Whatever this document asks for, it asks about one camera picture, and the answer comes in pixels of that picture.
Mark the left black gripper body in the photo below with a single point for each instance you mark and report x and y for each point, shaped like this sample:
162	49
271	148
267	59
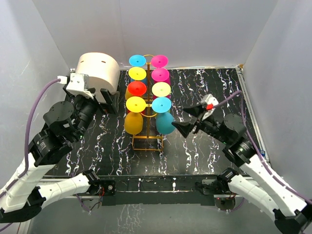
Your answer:
87	106

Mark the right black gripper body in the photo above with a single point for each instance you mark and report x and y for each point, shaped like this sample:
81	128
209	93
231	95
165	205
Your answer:
211	127

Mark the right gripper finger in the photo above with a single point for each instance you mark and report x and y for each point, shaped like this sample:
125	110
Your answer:
185	128
196	111

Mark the red wine glass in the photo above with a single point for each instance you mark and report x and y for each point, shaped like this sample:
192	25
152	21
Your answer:
135	88

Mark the orange wine glass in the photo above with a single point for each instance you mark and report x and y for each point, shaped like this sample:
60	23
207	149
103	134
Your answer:
138	74
134	120

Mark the blue wine glass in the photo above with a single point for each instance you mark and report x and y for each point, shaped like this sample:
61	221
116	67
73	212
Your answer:
162	106
137	60

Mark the green wine glass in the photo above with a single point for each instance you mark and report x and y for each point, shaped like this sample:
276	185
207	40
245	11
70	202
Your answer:
161	89

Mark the magenta wine glass front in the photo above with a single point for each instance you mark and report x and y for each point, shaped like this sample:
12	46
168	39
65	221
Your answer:
161	75

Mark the magenta wine glass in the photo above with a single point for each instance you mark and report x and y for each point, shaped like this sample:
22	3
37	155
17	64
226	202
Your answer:
159	61
161	75

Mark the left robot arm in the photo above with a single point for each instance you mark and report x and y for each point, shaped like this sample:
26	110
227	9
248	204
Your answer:
65	123

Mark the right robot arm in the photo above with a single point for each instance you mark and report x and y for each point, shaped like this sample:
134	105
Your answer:
290	213

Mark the white cylindrical container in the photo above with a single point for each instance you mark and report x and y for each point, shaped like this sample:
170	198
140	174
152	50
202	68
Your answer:
103	70

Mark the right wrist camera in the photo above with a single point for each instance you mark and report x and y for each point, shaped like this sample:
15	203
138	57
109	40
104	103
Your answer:
208	103

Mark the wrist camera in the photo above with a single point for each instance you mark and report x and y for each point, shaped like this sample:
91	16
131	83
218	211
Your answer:
76	84
208	103

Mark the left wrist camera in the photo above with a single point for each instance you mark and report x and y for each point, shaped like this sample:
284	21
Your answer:
76	84

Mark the gold wire glass rack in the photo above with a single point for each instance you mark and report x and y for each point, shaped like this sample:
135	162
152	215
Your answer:
148	98

